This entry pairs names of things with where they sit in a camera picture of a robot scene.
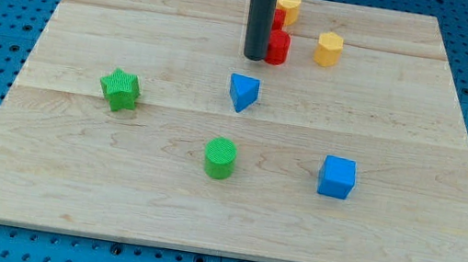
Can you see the blue cube block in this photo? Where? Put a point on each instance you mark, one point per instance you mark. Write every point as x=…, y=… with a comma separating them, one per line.
x=337, y=177

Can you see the red cylinder block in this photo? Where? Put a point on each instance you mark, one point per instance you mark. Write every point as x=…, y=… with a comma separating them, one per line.
x=278, y=47

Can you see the yellow heart block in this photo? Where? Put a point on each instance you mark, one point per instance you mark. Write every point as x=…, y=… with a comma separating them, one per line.
x=291, y=9

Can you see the green cylinder block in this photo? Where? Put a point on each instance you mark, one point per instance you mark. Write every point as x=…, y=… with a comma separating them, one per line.
x=220, y=155

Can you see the blue triangle block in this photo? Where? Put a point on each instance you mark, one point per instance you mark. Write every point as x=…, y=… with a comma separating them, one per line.
x=244, y=91

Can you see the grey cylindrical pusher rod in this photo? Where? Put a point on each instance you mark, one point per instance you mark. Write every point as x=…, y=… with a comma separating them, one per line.
x=259, y=24

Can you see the green star block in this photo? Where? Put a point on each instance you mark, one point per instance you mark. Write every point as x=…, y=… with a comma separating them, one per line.
x=120, y=89

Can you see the red star block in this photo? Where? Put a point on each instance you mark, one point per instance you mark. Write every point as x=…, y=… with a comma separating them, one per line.
x=278, y=19

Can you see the yellow hexagon block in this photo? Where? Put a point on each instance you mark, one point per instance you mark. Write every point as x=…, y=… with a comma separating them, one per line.
x=328, y=49

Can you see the light wooden board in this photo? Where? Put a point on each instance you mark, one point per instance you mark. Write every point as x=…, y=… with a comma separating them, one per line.
x=70, y=165

